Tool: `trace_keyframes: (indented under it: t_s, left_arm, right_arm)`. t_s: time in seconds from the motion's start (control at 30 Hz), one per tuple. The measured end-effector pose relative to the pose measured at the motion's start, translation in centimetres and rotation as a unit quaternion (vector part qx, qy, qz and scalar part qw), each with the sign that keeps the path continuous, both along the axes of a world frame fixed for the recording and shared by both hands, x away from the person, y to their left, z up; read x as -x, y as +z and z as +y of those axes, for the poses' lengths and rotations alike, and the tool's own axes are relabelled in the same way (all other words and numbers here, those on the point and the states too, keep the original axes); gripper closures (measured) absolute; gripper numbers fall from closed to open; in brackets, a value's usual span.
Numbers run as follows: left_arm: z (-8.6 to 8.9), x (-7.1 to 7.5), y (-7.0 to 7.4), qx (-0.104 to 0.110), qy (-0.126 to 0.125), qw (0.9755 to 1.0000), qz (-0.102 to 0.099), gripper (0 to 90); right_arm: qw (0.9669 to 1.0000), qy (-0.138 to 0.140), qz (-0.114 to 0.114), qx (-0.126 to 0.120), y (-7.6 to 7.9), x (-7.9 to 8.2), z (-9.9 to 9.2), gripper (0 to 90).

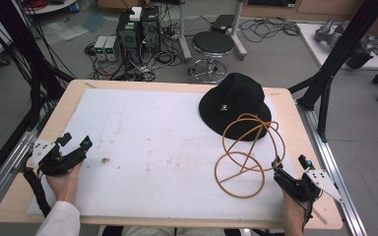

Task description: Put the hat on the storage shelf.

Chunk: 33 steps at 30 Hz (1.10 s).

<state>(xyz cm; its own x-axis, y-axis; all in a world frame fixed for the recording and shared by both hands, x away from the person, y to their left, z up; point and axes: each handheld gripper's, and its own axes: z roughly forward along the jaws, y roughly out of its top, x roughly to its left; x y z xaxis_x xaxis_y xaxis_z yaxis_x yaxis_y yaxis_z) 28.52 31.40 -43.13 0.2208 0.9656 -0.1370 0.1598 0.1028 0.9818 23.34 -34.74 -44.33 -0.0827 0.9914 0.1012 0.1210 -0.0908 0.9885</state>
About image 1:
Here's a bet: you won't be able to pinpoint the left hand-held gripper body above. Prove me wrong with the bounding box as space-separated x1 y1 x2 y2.
27 139 86 177

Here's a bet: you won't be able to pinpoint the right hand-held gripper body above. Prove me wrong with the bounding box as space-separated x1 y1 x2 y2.
273 167 345 204

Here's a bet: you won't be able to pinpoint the tan wire hat stand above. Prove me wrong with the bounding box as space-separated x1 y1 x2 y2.
214 112 286 200

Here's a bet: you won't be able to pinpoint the black bucket hat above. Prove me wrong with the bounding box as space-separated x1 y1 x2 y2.
198 72 273 143

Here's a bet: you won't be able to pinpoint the person's right hand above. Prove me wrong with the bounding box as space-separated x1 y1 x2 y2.
281 191 310 228

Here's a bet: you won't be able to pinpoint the person's left hand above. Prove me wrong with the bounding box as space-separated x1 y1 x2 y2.
45 161 85 206

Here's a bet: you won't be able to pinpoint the white table mat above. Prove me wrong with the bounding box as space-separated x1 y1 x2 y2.
26 88 297 223

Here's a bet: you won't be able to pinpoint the white power unit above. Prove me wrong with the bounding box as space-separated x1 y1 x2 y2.
103 35 121 63
93 35 108 62

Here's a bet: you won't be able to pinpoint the black computer tower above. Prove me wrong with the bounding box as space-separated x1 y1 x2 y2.
115 10 143 66
140 5 162 56

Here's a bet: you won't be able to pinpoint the white floor platform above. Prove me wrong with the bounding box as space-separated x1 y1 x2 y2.
296 22 378 72

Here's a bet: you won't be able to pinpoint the round white table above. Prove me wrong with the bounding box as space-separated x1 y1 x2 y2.
22 0 79 16

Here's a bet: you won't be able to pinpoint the white desk leg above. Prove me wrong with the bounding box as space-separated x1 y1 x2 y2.
176 0 194 64
228 0 249 62

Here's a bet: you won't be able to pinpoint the black round stool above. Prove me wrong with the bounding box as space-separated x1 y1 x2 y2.
187 30 236 85

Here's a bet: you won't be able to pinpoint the white box on computer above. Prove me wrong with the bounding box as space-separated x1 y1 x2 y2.
129 6 144 23

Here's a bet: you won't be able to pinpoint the black flat box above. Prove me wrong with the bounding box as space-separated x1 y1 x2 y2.
210 14 236 34

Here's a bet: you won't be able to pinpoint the aluminium table rail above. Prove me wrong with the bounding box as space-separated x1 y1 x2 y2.
0 129 38 217
295 100 368 236

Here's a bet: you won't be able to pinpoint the black sleeved gripper cable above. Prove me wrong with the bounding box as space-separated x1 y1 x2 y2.
22 166 52 218

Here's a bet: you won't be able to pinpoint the black frame struts with cables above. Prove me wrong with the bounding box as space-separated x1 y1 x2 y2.
0 0 77 139

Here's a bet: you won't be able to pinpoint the tangled cables by computers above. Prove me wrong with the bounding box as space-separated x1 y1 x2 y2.
84 42 185 83

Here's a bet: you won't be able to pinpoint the black frame strut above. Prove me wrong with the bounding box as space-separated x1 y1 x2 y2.
287 0 378 144

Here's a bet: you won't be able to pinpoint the black floor cable bundle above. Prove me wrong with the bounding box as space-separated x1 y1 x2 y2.
238 15 301 44

